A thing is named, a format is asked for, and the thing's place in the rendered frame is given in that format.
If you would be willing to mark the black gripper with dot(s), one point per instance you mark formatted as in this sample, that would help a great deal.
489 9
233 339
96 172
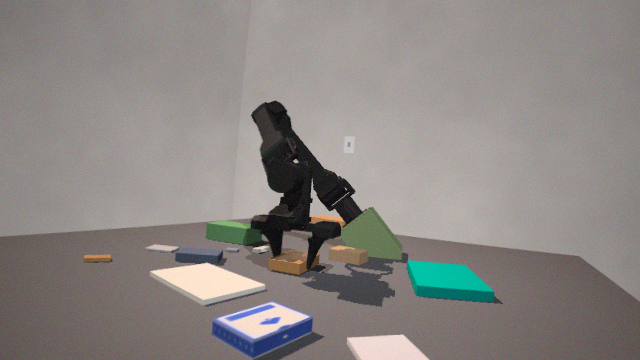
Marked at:
323 229

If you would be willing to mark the orange-brown wooden bar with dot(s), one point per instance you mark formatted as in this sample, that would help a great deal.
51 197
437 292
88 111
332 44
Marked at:
97 258

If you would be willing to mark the pale pink flat slab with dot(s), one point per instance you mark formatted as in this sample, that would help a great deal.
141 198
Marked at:
393 347

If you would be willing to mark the teal flat box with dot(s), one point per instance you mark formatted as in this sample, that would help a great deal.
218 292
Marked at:
450 281

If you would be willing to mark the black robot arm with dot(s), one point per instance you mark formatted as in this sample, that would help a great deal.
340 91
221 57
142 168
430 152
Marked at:
294 177

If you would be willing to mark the orange wooden ball-in-hole puzzle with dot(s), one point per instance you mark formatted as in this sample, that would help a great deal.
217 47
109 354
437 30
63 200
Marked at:
294 262

